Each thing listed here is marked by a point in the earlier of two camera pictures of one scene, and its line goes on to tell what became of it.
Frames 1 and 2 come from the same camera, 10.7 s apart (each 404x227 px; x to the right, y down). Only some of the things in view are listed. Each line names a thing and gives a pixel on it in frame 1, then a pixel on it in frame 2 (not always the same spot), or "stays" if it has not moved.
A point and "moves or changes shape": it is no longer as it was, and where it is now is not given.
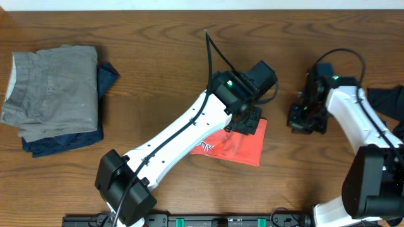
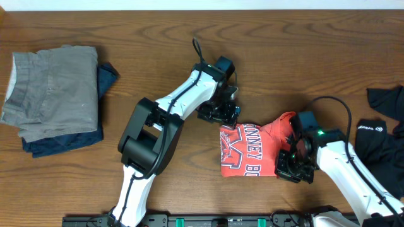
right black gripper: [294, 122] -> [281, 170]
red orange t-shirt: [243, 148] moves or changes shape
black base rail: [278, 219] stays
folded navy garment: [58, 144] stays
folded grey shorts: [53, 92] stays
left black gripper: [248, 127] -> [228, 117]
